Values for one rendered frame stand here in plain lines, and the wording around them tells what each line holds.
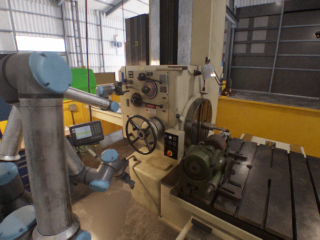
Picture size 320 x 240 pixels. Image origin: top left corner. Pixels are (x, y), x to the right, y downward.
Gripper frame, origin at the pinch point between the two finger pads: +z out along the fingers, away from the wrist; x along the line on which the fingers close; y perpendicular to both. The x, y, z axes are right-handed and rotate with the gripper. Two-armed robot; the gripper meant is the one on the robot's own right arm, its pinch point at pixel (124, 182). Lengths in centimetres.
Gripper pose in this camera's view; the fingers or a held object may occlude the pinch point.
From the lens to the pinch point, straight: 116.7
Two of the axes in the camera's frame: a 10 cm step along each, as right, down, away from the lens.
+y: -4.6, 6.3, -6.2
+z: 0.9, 7.3, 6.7
